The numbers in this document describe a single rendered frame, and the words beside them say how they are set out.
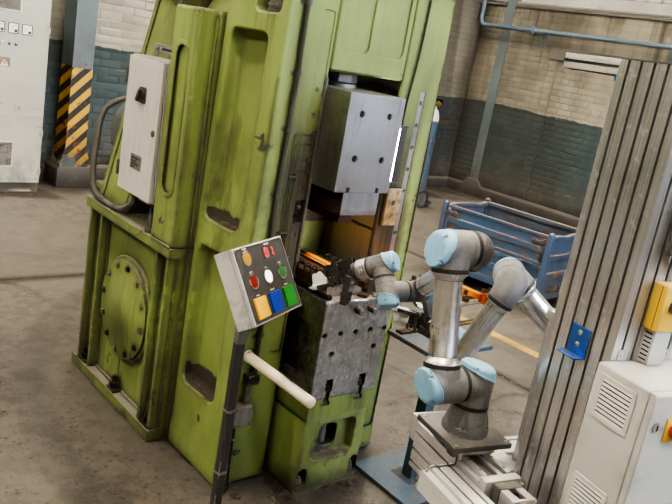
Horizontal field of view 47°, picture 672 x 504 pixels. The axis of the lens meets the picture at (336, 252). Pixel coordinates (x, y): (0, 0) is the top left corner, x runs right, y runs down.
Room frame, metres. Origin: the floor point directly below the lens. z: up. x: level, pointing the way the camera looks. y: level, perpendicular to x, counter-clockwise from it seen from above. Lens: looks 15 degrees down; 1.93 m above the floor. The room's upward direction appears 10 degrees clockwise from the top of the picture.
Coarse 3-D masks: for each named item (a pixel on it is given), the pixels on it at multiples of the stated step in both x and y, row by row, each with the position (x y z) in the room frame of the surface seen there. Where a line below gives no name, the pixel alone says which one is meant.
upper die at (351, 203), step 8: (312, 184) 3.20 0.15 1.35; (312, 192) 3.19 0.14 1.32; (320, 192) 3.16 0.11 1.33; (328, 192) 3.12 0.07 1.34; (336, 192) 3.08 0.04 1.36; (312, 200) 3.19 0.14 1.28; (320, 200) 3.15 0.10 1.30; (328, 200) 3.11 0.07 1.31; (336, 200) 3.08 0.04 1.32; (344, 200) 3.06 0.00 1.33; (352, 200) 3.09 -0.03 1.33; (360, 200) 3.12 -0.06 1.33; (368, 200) 3.15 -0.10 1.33; (376, 200) 3.18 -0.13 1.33; (328, 208) 3.11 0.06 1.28; (336, 208) 3.07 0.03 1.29; (344, 208) 3.06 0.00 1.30; (352, 208) 3.09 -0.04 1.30; (360, 208) 3.12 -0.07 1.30; (368, 208) 3.15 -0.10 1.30; (376, 208) 3.18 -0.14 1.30
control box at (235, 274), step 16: (272, 240) 2.77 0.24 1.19; (224, 256) 2.53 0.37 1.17; (240, 256) 2.55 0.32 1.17; (256, 256) 2.63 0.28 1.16; (272, 256) 2.72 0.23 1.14; (224, 272) 2.52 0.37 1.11; (240, 272) 2.51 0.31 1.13; (256, 272) 2.59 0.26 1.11; (272, 272) 2.68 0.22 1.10; (288, 272) 2.78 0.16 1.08; (224, 288) 2.52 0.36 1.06; (240, 288) 2.50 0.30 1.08; (256, 288) 2.55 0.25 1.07; (272, 288) 2.64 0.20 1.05; (240, 304) 2.49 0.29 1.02; (240, 320) 2.49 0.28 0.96; (256, 320) 2.48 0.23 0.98
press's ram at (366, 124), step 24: (336, 96) 3.08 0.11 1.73; (360, 96) 3.05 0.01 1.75; (384, 96) 3.14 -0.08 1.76; (336, 120) 3.06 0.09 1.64; (360, 120) 3.06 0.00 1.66; (384, 120) 3.15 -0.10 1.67; (336, 144) 3.04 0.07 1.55; (360, 144) 3.08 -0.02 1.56; (384, 144) 3.17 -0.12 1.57; (336, 168) 3.02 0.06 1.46; (360, 168) 3.10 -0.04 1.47; (384, 168) 3.18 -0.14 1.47; (360, 192) 3.11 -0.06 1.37; (384, 192) 3.20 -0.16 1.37
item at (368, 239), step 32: (448, 0) 3.52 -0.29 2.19; (416, 32) 3.40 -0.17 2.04; (448, 32) 3.55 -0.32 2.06; (416, 96) 3.45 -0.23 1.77; (416, 128) 3.48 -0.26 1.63; (416, 160) 3.52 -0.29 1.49; (416, 192) 3.55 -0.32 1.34; (352, 224) 3.50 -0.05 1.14; (352, 256) 3.47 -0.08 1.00; (384, 352) 3.55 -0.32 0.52
